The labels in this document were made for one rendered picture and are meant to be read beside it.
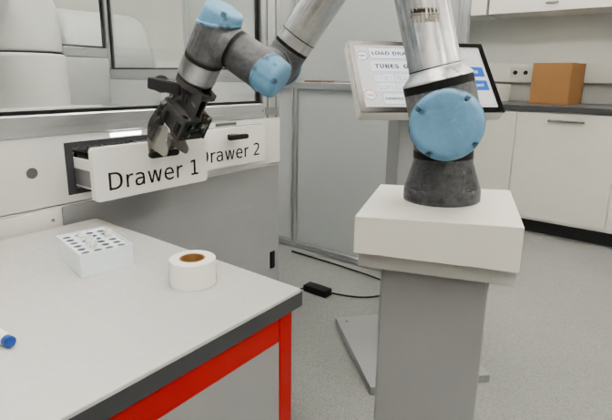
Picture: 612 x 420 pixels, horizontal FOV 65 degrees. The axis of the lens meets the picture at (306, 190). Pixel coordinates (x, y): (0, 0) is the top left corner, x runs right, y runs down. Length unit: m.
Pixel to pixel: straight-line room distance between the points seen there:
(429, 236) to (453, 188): 0.13
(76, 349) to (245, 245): 0.95
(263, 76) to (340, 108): 1.91
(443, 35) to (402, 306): 0.51
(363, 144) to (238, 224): 1.36
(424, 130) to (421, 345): 0.45
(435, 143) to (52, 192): 0.78
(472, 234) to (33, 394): 0.65
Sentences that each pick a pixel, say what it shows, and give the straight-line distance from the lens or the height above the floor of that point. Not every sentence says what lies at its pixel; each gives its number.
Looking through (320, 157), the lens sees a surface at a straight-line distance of 2.87.
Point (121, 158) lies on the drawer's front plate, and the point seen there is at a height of 0.90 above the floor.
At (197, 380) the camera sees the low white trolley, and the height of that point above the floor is 0.71.
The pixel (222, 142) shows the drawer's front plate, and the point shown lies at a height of 0.89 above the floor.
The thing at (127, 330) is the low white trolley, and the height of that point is 0.76.
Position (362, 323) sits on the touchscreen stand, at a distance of 2.16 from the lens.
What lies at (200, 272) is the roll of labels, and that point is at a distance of 0.73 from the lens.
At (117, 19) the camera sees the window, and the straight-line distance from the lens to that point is 1.22.
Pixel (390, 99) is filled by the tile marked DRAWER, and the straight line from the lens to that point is 1.65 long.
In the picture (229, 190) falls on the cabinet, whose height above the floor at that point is 0.74.
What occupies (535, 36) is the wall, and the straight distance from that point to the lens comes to 4.40.
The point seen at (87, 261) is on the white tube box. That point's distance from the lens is 0.83.
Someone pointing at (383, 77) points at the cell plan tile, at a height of 1.07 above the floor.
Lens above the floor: 1.07
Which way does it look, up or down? 13 degrees down
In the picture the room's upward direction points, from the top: 1 degrees clockwise
